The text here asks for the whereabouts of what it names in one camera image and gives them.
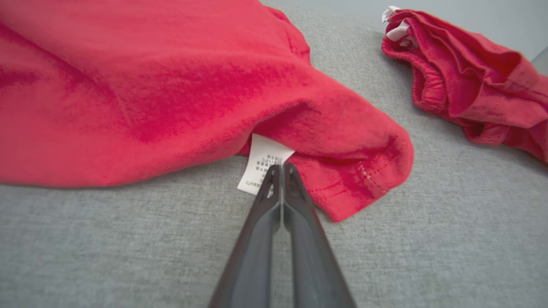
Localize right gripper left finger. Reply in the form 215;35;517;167
208;165;283;308

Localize red shirt with white panels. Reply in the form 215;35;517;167
0;0;414;222

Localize red shorts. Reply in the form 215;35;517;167
381;6;548;165

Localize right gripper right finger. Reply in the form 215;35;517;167
283;163;357;308

